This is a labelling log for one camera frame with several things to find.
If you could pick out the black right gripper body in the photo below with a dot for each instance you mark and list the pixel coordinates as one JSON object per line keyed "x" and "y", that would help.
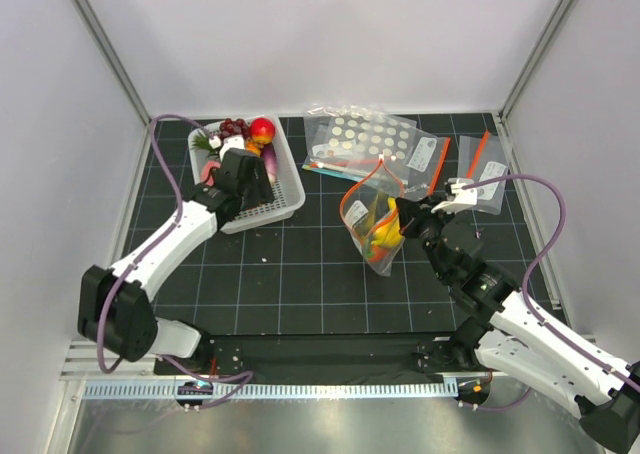
{"x": 429, "y": 226}

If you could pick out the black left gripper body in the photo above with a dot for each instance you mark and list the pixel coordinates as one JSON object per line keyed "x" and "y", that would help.
{"x": 257, "y": 192}

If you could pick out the yellow toy banana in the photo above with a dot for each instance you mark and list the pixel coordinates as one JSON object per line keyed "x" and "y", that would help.
{"x": 386, "y": 233}

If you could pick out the orange toy carrot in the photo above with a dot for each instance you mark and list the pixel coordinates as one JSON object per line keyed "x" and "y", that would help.
{"x": 376, "y": 254}

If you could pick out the clear zip bag orange zipper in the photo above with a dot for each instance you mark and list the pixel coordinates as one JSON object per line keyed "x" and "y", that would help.
{"x": 365, "y": 204}

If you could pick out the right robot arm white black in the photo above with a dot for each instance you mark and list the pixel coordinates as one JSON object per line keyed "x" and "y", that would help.
{"x": 508, "y": 331}

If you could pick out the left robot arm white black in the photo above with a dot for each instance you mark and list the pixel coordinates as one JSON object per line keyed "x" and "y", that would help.
{"x": 115, "y": 309}

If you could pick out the zip bag orange zipper right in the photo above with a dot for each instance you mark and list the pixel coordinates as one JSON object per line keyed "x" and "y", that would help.
{"x": 480, "y": 159}

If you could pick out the zip bag orange zipper middle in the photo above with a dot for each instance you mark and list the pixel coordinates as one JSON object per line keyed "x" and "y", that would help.
{"x": 418, "y": 163}

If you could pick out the zip bag with dotted sheet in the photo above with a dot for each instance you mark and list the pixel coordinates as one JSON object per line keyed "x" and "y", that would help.
{"x": 348, "y": 141}

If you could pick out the orange toy pineapple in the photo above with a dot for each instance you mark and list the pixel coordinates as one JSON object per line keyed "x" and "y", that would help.
{"x": 253, "y": 148}

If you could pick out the purple toy eggplant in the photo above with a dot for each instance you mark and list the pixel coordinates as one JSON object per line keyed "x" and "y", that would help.
{"x": 270, "y": 160}

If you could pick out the pink toy peach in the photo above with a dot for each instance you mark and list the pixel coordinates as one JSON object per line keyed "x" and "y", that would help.
{"x": 206, "y": 175}

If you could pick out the white perforated plastic basket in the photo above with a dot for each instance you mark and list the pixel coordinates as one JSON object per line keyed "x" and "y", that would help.
{"x": 288, "y": 191}

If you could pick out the red yellow toy apple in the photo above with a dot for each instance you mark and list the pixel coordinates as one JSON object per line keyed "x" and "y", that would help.
{"x": 262, "y": 131}

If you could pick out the purple toy grape bunch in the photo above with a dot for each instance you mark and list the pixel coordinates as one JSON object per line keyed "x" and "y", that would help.
{"x": 234, "y": 127}

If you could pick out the black grid cutting mat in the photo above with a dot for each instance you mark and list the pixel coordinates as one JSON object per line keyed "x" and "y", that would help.
{"x": 303, "y": 275}

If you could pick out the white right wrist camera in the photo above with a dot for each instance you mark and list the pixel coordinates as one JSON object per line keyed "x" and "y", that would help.
{"x": 459, "y": 197}

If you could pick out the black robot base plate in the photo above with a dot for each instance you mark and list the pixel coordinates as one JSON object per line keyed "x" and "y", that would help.
{"x": 339, "y": 359}

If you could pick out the slotted metal cable duct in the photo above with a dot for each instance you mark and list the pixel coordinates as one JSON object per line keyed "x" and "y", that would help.
{"x": 182, "y": 389}

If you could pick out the left aluminium frame post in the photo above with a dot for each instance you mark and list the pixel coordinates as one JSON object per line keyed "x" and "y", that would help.
{"x": 103, "y": 42}

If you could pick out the aluminium frame post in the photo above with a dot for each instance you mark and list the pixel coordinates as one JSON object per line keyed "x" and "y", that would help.
{"x": 103, "y": 42}
{"x": 544, "y": 41}

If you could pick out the right aluminium frame post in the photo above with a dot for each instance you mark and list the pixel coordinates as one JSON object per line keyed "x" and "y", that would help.
{"x": 544, "y": 41}

